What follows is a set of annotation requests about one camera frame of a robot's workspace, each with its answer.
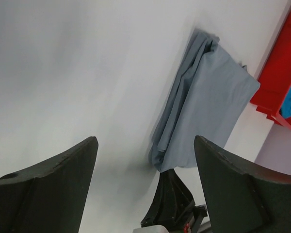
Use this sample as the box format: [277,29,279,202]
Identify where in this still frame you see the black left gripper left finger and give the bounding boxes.
[0,136,98,233]

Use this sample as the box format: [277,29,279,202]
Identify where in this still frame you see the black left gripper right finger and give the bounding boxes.
[194,136,291,233]

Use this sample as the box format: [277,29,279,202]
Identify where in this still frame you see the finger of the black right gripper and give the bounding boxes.
[141,171,172,228]
[168,169,193,224]

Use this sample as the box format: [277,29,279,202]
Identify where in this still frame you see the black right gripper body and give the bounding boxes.
[133,205,212,233]

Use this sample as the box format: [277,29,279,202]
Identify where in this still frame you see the grey polo shirt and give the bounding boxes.
[149,29,260,172]

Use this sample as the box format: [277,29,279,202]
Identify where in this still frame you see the blue t-shirt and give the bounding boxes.
[281,88,291,118]

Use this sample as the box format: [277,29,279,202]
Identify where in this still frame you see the red plastic bin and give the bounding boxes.
[250,11,291,130]

